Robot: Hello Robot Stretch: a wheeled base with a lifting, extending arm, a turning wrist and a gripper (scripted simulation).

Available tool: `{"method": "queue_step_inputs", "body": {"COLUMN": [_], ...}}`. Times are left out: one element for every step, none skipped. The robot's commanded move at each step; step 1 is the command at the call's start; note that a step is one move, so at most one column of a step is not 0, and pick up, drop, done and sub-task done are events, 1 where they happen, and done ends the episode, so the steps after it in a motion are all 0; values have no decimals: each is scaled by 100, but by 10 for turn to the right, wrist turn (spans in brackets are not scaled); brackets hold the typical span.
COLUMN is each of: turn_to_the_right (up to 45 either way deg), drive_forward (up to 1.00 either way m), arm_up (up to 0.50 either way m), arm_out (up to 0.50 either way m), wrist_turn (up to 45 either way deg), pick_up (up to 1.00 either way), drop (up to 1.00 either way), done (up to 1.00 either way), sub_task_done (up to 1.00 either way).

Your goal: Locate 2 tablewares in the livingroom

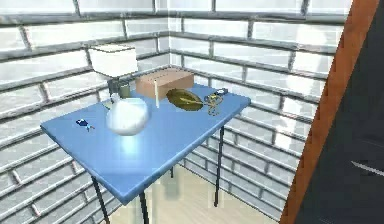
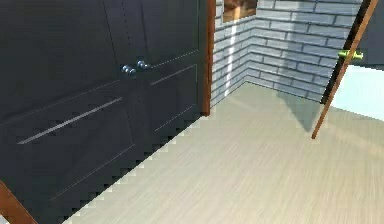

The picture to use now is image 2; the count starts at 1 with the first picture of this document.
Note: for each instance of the silver round door knob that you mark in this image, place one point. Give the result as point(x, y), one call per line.
point(143, 64)
point(128, 70)

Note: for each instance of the black double room door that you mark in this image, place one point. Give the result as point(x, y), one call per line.
point(76, 66)

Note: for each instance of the brown open room door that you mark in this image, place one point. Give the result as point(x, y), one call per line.
point(343, 66)

